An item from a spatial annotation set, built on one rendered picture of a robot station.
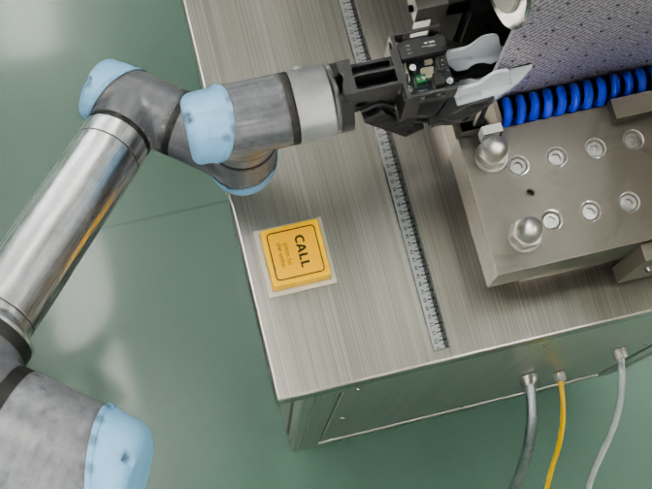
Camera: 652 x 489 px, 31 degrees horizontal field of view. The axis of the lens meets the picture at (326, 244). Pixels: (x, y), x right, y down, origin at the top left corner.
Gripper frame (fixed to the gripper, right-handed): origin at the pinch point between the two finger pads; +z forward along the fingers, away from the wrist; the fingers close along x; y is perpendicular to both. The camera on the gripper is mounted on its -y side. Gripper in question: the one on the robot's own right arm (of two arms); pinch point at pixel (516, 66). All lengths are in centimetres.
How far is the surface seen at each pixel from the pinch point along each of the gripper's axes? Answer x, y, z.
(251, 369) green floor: -8, -110, -32
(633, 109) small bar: -5.7, -5.3, 12.9
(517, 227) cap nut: -16.0, -4.1, -3.7
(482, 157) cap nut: -7.4, -5.2, -4.9
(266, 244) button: -8.2, -17.7, -29.1
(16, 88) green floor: 59, -110, -66
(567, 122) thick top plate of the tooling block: -5.0, -7.1, 5.9
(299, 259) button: -10.9, -17.8, -25.8
